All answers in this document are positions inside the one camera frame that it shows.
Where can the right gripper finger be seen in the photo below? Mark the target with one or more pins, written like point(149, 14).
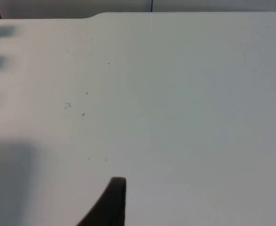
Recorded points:
point(112, 204)

